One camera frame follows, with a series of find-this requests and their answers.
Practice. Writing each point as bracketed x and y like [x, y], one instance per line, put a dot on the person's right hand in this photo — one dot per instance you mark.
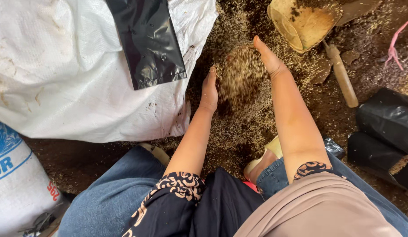
[272, 64]

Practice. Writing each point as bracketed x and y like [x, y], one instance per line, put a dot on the person's left hand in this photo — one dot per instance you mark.
[209, 93]

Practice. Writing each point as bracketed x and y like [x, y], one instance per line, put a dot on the person's left fingers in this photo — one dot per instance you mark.
[212, 73]

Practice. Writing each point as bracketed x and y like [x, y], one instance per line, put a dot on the handful of husk mix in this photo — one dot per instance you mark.
[241, 74]

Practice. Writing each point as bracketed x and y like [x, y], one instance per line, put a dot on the heap of rice husk soil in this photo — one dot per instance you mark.
[243, 135]

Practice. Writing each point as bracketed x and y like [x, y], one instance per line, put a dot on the empty black plastic bag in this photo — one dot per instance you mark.
[148, 42]

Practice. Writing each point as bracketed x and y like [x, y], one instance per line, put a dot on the yellow sandal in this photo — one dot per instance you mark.
[273, 146]
[159, 153]

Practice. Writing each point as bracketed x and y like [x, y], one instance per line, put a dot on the muddy tan scoop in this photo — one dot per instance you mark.
[304, 24]

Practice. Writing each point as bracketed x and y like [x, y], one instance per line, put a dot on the brown dry leaf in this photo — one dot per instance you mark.
[322, 70]
[350, 56]

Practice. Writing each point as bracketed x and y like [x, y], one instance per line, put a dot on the red stool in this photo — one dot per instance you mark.
[250, 186]

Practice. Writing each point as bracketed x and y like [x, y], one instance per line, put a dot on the dark patterned top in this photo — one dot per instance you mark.
[223, 204]

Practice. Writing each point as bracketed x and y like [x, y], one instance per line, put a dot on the small crumpled black plastic bag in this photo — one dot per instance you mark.
[334, 147]

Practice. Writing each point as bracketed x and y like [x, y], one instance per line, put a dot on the large white woven sack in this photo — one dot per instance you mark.
[68, 65]

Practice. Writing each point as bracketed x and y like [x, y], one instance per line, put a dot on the brown muddy metal blade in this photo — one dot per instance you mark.
[357, 10]

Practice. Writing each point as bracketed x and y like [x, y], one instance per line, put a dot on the blue jeans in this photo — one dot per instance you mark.
[108, 197]

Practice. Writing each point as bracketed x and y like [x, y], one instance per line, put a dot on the beige headscarf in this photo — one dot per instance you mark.
[316, 210]

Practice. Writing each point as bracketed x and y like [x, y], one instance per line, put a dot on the filled black plastic bag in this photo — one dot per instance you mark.
[388, 118]
[372, 153]

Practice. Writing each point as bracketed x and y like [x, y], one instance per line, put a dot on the white sack with blue print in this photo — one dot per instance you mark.
[16, 184]

